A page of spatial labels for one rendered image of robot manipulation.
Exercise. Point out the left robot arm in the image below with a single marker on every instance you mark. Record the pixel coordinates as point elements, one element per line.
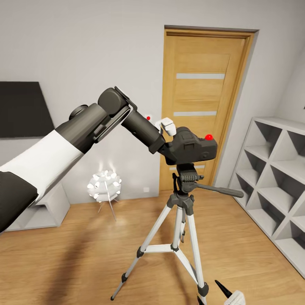
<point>26,179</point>

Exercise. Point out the digital camera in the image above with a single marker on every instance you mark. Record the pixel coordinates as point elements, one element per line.
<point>188,148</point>

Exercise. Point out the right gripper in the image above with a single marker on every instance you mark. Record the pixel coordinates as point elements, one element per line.
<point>224,290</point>

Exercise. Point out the wall mounted tv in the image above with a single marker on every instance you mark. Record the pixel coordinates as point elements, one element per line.
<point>23,110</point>

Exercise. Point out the camera tripod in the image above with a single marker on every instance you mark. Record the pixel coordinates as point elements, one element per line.
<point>186,182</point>

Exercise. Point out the electric switch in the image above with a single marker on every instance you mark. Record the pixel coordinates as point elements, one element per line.
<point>149,117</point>

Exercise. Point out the door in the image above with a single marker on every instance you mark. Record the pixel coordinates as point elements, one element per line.
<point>202,73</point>

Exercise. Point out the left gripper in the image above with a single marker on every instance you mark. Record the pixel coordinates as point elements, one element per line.
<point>150,136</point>

